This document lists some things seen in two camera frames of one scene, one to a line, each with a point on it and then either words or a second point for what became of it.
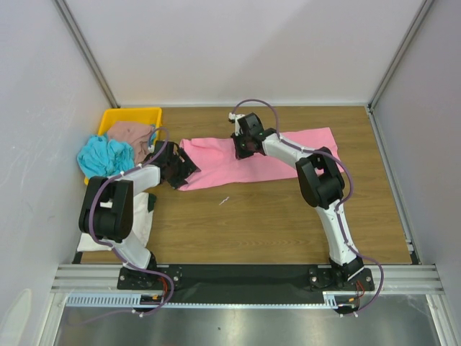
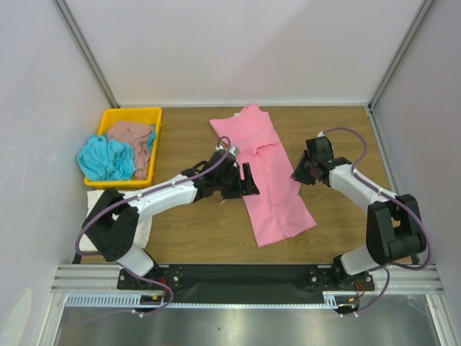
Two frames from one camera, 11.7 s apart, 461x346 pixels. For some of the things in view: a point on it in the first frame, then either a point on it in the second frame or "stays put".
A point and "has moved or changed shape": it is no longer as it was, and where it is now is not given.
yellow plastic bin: [145, 115] stays put
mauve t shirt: [137, 134] stays put
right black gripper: [241, 145] to [304, 168]
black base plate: [245, 284] stays put
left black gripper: [186, 169] to [242, 187]
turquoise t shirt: [104, 157] stays put
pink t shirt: [213, 161] has moved or changed shape
